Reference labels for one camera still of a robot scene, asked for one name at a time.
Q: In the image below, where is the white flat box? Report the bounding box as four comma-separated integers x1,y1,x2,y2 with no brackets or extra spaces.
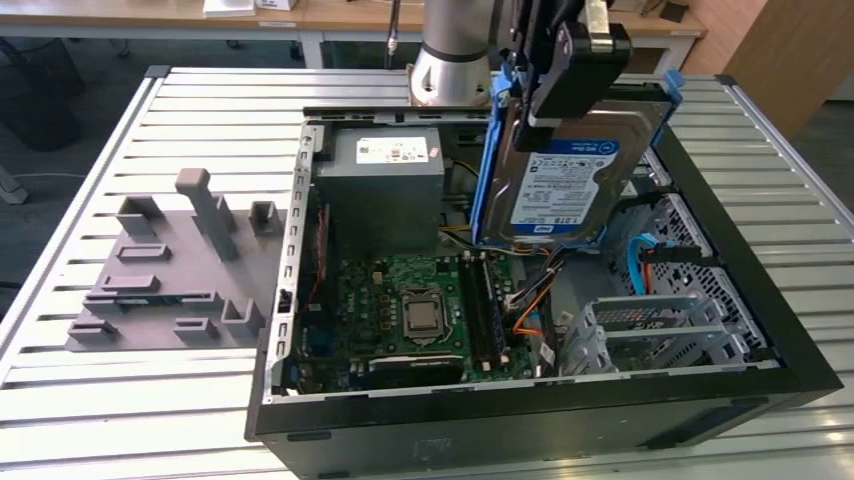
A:
202,0,259,19

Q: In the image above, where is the grey power supply unit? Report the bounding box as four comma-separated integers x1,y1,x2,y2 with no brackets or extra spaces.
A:
312,125,447,259

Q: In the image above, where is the orange wire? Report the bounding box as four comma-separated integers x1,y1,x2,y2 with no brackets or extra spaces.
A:
511,305,546,337

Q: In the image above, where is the blue data wire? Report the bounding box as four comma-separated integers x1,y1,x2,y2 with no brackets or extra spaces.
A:
625,233,677,297

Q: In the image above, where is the black wire bundle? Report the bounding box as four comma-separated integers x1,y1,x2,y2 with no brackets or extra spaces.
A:
513,194,654,301

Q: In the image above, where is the green motherboard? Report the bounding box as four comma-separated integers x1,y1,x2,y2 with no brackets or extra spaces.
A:
292,252,542,391

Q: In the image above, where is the metal disk bay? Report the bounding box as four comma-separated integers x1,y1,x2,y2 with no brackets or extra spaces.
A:
563,294,766,374

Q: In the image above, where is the grey metal stand foot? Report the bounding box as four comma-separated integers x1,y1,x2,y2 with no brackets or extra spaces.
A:
0,164,32,205

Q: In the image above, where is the wooden desk white frame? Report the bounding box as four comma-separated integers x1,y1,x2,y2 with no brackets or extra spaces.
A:
0,0,308,69
299,0,709,76

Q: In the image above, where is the black RAM slot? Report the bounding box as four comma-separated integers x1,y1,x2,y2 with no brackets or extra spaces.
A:
460,253,493,369

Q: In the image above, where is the hard disk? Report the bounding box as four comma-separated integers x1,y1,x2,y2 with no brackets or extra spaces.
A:
466,47,689,251

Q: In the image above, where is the silver CPU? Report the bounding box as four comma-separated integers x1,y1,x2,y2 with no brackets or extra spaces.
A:
403,299,446,337

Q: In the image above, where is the thin cable with silver plug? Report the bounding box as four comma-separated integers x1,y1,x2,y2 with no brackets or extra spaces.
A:
386,0,402,56

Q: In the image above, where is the wooden cabinet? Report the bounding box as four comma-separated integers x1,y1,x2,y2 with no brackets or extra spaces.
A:
679,0,854,141

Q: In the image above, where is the black PC case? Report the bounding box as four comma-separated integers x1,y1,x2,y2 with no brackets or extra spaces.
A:
243,104,846,480

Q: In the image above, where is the grey parts rack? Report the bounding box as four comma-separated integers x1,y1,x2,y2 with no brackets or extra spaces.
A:
63,167,292,354

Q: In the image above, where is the black mesh waste bin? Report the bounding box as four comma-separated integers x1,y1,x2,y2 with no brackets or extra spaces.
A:
0,37,87,152

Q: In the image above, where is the black power wire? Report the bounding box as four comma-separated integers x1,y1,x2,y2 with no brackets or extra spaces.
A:
637,249,721,270

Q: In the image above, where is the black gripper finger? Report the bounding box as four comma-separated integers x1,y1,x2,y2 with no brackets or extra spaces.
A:
511,22,634,151
498,0,559,109

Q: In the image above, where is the black graphics card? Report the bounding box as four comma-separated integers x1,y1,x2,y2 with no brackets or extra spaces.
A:
366,352,466,389

